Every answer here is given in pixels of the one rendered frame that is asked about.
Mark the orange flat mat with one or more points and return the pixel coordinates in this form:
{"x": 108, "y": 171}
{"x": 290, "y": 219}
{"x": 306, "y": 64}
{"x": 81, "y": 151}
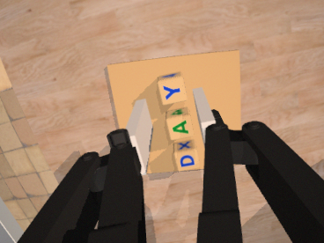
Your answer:
{"x": 217, "y": 73}

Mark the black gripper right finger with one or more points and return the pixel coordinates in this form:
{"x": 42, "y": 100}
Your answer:
{"x": 293, "y": 190}

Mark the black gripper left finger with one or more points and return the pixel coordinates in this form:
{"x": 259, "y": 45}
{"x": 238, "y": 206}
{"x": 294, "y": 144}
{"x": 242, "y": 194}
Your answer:
{"x": 71, "y": 213}

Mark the wooden block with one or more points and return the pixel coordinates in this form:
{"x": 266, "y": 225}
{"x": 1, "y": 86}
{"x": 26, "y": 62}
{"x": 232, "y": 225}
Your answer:
{"x": 185, "y": 154}
{"x": 179, "y": 123}
{"x": 171, "y": 88}

